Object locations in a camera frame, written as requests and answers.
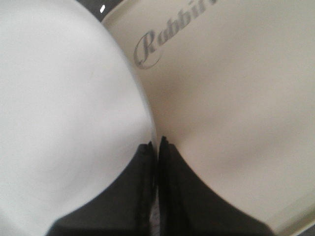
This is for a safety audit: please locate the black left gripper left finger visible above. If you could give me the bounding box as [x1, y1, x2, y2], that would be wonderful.
[47, 143, 156, 236]

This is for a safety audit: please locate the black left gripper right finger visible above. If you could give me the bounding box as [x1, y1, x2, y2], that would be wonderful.
[158, 137, 274, 236]

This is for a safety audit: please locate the white round plate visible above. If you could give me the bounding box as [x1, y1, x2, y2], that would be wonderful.
[0, 0, 155, 236]

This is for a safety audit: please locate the cream rabbit serving tray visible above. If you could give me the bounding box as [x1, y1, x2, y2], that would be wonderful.
[102, 0, 315, 236]

